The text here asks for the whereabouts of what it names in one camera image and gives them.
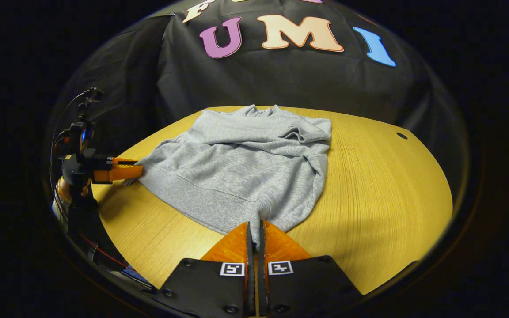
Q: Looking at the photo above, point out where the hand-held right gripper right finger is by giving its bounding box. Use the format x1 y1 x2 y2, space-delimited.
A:
257 220 364 318

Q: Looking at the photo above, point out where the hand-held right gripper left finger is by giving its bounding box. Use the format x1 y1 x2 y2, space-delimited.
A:
153 221 257 318

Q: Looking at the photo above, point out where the grey sweatshirt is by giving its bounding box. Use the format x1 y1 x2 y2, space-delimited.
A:
122 104 333 253

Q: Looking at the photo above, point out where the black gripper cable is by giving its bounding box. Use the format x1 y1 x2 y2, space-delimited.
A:
49 88 92 177

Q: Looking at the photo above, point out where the red gripper cable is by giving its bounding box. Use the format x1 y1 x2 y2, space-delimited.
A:
80 233 129 269

